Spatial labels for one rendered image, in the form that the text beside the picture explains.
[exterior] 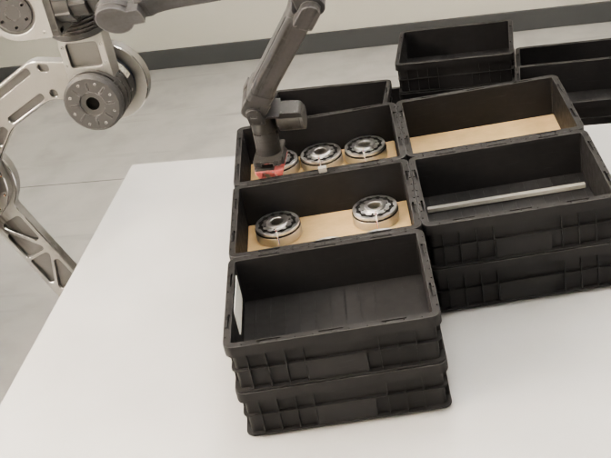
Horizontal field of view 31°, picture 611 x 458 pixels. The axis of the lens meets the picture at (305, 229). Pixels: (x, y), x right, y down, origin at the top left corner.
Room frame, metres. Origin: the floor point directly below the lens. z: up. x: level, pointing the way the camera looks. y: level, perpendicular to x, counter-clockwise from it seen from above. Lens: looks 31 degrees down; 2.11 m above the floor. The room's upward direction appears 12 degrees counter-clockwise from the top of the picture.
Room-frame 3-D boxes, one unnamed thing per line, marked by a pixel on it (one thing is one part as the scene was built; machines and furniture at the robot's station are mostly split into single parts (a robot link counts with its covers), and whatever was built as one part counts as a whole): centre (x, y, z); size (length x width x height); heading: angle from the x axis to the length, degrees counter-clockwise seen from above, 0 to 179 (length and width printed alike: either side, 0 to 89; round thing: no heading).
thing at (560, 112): (2.29, -0.47, 0.87); 0.40 x 0.30 x 0.11; 85
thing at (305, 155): (2.40, -0.07, 0.86); 0.10 x 0.10 x 0.01
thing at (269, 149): (2.27, 0.05, 0.98); 0.10 x 0.07 x 0.07; 169
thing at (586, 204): (1.99, -0.44, 0.92); 0.40 x 0.30 x 0.02; 85
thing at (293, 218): (2.11, 0.06, 0.86); 0.10 x 0.10 x 0.01
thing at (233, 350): (1.73, -0.02, 0.92); 0.40 x 0.30 x 0.02; 85
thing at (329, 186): (2.03, -0.04, 0.87); 0.40 x 0.30 x 0.11; 85
